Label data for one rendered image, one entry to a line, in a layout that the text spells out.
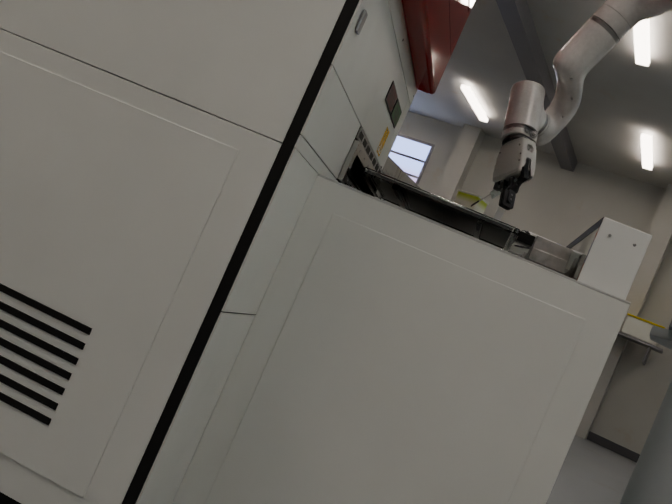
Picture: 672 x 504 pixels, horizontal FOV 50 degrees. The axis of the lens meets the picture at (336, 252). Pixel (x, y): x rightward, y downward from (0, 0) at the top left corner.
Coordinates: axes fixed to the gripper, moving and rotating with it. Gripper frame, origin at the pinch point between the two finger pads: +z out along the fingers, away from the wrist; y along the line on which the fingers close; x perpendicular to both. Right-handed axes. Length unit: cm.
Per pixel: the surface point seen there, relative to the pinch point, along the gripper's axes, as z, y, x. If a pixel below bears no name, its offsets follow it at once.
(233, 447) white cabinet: 71, 11, 44
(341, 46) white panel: 6, -25, 61
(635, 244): 17.7, -35.4, -3.5
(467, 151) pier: -520, 735, -484
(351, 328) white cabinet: 45, -5, 34
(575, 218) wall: -436, 626, -627
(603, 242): 18.4, -31.7, 0.8
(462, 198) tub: -16.1, 35.6, -12.1
